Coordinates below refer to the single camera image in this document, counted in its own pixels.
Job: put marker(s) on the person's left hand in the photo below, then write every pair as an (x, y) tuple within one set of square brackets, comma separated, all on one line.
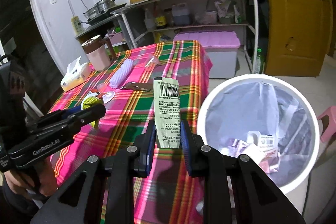
[(20, 182)]

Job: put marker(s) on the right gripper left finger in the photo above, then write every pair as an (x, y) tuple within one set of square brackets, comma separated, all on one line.
[(135, 161)]

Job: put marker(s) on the pink brown lidded pitcher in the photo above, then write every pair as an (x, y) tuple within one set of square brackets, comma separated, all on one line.
[(100, 52)]

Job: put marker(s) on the yellow snack wrapper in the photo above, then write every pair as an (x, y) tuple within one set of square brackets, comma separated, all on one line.
[(91, 100)]

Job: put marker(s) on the pink clear plastic cup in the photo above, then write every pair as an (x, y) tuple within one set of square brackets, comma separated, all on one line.
[(151, 63)]

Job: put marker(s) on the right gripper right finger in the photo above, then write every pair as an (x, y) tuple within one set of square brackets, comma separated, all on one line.
[(203, 161)]

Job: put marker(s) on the green barcode snack wrapper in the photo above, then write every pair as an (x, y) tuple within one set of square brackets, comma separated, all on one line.
[(167, 112)]

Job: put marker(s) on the dark brown flat wrapper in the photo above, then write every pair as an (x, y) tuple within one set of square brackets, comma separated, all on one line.
[(146, 87)]

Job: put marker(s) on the pink plastic stool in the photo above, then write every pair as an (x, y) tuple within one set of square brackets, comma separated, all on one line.
[(328, 123)]

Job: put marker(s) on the blue jug on shelf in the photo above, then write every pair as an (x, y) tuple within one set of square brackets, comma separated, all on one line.
[(181, 14)]

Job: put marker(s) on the plaid pink green tablecloth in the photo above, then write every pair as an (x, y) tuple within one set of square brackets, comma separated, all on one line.
[(168, 194)]

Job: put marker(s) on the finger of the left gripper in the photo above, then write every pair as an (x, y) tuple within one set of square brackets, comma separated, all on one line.
[(78, 117), (53, 118)]

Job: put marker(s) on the white trash bin with liner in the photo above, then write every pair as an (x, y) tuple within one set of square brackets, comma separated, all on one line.
[(269, 120)]

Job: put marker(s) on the green bottle on floor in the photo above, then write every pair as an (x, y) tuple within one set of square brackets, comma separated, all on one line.
[(259, 62)]

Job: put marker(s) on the steel pot with lid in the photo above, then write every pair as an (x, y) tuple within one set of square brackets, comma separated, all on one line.
[(100, 7)]

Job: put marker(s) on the black induction cooker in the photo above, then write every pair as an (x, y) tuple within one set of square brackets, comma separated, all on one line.
[(99, 16)]

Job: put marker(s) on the tissue pack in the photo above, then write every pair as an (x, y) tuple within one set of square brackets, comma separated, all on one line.
[(76, 75)]

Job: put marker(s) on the white metal kitchen shelf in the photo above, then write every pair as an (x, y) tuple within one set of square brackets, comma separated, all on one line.
[(146, 22)]

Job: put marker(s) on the pink lidded storage box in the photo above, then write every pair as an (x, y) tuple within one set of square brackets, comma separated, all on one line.
[(220, 46)]

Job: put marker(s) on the power strip on wall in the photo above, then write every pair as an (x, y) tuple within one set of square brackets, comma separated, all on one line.
[(77, 25)]

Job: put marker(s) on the yellow wooden door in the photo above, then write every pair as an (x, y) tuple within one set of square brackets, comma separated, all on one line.
[(299, 34)]

